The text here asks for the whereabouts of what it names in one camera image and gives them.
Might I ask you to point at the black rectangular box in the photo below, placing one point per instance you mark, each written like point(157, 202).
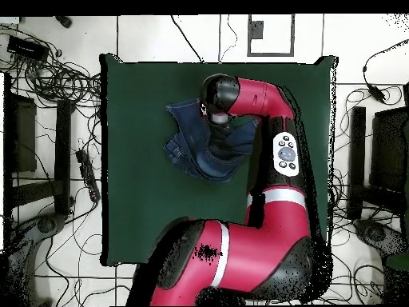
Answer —
point(27, 48)

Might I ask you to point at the grey stand foot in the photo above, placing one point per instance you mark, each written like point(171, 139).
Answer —
point(374, 233)
point(48, 225)

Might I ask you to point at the black metal frame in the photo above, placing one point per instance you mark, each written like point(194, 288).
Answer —
point(357, 153)
point(63, 153)

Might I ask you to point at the black power strip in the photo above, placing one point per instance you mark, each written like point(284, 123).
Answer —
point(88, 174)

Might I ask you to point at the dark green table cloth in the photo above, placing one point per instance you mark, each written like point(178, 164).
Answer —
point(143, 208)

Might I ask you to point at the small black oval device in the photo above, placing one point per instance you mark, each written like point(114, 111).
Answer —
point(65, 21)

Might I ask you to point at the grey square frame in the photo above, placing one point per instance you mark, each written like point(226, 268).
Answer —
point(271, 53)

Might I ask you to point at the blue denim jeans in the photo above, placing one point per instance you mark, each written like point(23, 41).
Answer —
point(188, 128)

